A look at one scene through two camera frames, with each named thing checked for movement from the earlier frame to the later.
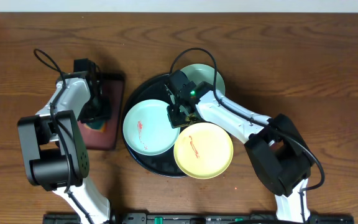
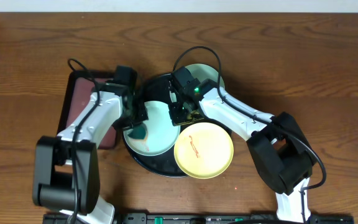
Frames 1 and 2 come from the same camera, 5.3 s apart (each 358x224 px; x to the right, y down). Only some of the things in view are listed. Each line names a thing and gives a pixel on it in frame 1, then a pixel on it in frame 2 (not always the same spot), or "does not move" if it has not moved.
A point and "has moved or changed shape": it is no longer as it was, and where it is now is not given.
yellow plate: (203, 150) does not move
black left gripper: (105, 114) → (143, 116)
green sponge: (96, 124) has moved or changed shape
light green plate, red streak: (200, 73) does not move
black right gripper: (174, 122) does not move
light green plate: (147, 128) does not move
